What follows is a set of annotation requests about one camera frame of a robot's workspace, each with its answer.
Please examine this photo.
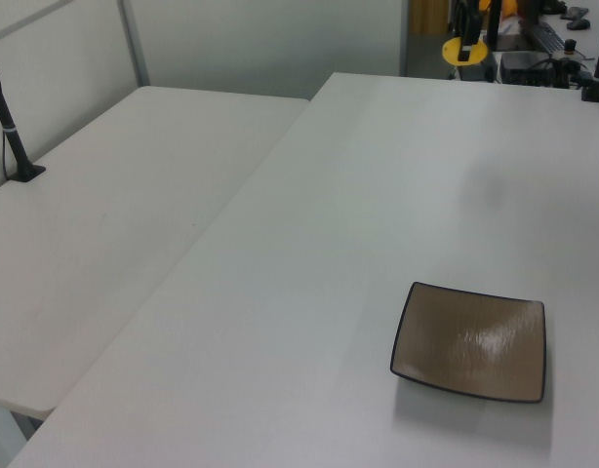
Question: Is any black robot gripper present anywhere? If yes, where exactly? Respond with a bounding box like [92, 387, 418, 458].
[453, 0, 481, 63]

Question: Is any brown square ceramic plate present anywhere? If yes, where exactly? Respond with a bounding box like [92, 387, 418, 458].
[389, 281, 546, 405]

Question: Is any yellow cabinet panel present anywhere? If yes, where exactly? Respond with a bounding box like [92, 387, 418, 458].
[408, 0, 450, 36]

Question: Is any black electronics box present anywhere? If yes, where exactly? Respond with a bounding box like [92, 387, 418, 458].
[499, 50, 558, 87]

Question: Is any black keyboard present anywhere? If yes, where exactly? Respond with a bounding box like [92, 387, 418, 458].
[519, 19, 567, 53]

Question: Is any white table leg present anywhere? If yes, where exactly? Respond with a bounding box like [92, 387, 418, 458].
[0, 404, 43, 468]

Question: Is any black upright post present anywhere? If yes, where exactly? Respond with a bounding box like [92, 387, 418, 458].
[488, 0, 502, 49]

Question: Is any grey partition frame post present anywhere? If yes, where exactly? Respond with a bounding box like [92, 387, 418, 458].
[116, 0, 151, 90]

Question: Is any black camera stand pole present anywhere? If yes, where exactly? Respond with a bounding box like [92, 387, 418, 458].
[0, 47, 47, 184]

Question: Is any black cable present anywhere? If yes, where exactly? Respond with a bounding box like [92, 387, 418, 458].
[0, 130, 12, 182]

